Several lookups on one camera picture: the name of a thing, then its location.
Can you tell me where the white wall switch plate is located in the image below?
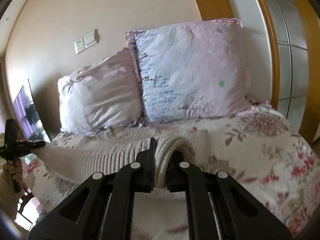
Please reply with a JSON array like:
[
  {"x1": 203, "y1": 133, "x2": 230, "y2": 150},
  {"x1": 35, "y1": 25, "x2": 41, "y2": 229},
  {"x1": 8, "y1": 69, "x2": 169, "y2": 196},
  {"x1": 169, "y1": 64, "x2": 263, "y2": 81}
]
[{"x1": 84, "y1": 30, "x2": 98, "y2": 49}]

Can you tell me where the white wall socket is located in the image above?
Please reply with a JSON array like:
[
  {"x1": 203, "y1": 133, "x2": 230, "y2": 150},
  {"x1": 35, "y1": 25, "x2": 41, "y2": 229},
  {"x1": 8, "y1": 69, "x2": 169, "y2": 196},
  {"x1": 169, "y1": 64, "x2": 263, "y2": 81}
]
[{"x1": 74, "y1": 37, "x2": 86, "y2": 54}]

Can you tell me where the person's left hand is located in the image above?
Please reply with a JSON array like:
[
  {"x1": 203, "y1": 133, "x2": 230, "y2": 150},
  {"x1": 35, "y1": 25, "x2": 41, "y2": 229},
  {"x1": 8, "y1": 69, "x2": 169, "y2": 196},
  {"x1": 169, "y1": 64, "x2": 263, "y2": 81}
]
[{"x1": 1, "y1": 158, "x2": 23, "y2": 191}]

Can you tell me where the blue floral right pillow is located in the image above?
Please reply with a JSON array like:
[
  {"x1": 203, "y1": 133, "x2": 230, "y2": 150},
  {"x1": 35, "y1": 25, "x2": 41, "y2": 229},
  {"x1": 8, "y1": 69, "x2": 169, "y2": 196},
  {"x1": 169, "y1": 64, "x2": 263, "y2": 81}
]
[{"x1": 125, "y1": 18, "x2": 251, "y2": 124}]

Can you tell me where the pink floral left pillow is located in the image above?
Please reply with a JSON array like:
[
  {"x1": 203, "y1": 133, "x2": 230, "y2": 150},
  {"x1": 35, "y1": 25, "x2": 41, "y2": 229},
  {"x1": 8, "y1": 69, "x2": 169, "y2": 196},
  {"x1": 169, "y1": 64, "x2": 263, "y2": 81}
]
[{"x1": 57, "y1": 48, "x2": 143, "y2": 134}]

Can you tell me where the cream knitted sweater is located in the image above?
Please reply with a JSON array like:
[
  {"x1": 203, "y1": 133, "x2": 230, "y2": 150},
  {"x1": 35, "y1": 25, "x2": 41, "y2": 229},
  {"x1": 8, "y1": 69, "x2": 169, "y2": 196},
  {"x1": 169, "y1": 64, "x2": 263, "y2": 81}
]
[{"x1": 33, "y1": 127, "x2": 210, "y2": 188}]

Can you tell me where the black framed mirror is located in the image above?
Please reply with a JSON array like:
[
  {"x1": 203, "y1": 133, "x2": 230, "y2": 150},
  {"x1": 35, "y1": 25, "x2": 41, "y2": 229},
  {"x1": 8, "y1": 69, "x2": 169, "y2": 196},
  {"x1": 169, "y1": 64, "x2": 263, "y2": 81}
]
[{"x1": 12, "y1": 80, "x2": 51, "y2": 142}]

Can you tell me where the frosted glass sliding door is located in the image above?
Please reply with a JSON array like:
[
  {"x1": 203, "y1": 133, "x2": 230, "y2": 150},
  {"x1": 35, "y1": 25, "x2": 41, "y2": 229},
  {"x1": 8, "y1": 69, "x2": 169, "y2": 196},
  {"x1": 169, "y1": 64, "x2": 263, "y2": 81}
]
[{"x1": 259, "y1": 0, "x2": 319, "y2": 143}]

